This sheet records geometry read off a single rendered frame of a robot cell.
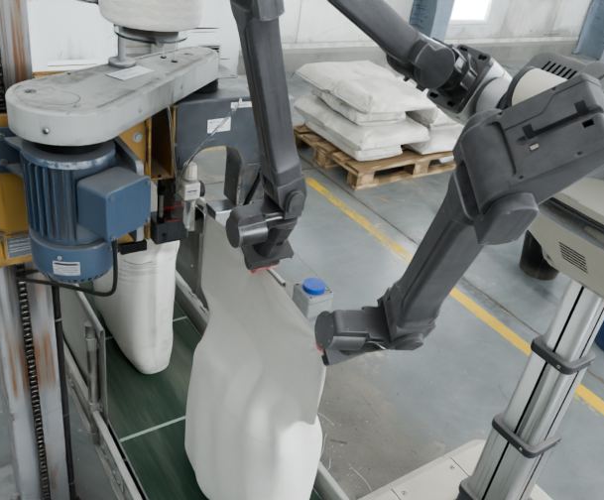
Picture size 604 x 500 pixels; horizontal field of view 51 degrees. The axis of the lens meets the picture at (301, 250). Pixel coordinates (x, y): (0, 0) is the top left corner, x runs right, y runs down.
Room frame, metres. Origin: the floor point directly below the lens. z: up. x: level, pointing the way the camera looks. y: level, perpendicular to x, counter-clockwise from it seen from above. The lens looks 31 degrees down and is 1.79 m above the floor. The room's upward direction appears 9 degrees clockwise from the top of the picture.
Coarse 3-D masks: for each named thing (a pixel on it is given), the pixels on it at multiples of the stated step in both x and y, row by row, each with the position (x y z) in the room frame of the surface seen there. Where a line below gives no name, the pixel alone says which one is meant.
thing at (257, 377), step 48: (240, 288) 1.13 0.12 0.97; (240, 336) 1.09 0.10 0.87; (288, 336) 0.94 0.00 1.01; (192, 384) 1.10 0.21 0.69; (240, 384) 0.99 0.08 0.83; (288, 384) 0.93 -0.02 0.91; (192, 432) 1.08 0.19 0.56; (240, 432) 0.93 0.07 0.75; (288, 432) 0.89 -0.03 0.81; (240, 480) 0.91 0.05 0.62; (288, 480) 0.87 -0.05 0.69
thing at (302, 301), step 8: (296, 288) 1.36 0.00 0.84; (328, 288) 1.38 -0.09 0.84; (296, 296) 1.36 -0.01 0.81; (304, 296) 1.33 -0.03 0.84; (312, 296) 1.33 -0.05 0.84; (320, 296) 1.34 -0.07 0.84; (328, 296) 1.35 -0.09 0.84; (296, 304) 1.35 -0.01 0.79; (304, 304) 1.33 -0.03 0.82; (320, 304) 1.34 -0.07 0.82; (328, 304) 1.35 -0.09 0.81; (304, 312) 1.32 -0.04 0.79; (312, 312) 1.32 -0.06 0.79
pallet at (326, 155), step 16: (304, 128) 4.37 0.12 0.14; (304, 144) 4.39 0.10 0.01; (320, 144) 4.12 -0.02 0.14; (320, 160) 4.07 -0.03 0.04; (336, 160) 3.95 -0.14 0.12; (352, 160) 3.98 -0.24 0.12; (384, 160) 4.01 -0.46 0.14; (400, 160) 4.06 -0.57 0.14; (416, 160) 4.11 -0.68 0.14; (352, 176) 3.81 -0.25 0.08; (368, 176) 3.83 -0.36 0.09; (384, 176) 4.03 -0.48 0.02; (400, 176) 4.07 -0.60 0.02; (416, 176) 4.13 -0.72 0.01
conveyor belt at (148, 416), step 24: (96, 312) 1.68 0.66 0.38; (192, 336) 1.63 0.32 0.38; (120, 360) 1.47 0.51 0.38; (192, 360) 1.52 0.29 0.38; (120, 384) 1.37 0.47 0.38; (144, 384) 1.38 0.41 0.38; (168, 384) 1.40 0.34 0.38; (120, 408) 1.28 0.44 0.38; (144, 408) 1.29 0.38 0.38; (168, 408) 1.30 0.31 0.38; (120, 432) 1.19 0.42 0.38; (144, 432) 1.20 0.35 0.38; (168, 432) 1.22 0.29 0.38; (144, 456) 1.12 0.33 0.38; (168, 456) 1.13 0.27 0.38; (144, 480) 1.05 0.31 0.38; (168, 480) 1.06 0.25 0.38; (192, 480) 1.07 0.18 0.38
